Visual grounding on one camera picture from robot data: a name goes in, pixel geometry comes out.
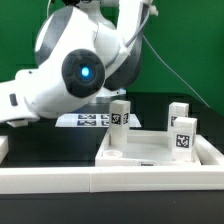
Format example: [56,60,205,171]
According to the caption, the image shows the white square table top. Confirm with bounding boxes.
[95,130,201,167]

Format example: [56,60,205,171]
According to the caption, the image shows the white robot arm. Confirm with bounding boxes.
[0,0,158,127]

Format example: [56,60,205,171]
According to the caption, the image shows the white base marker plate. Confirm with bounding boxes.
[55,113,141,128]

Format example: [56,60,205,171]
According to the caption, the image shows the white u-shaped obstacle fence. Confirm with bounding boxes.
[0,135,224,194]

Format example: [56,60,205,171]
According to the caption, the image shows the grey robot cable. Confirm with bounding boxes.
[141,33,211,108]

